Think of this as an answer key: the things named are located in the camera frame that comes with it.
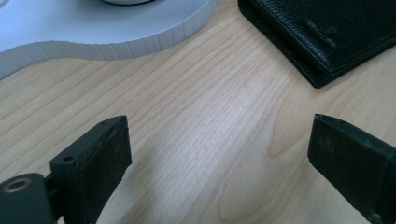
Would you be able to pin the white round device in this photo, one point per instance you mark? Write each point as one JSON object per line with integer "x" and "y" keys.
{"x": 93, "y": 28}

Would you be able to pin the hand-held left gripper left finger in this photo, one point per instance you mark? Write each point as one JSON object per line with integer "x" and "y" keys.
{"x": 93, "y": 168}

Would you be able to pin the black leather wallet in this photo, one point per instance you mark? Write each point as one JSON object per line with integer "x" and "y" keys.
{"x": 323, "y": 34}

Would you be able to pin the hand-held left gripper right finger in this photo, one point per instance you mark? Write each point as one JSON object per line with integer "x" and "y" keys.
{"x": 351, "y": 158}

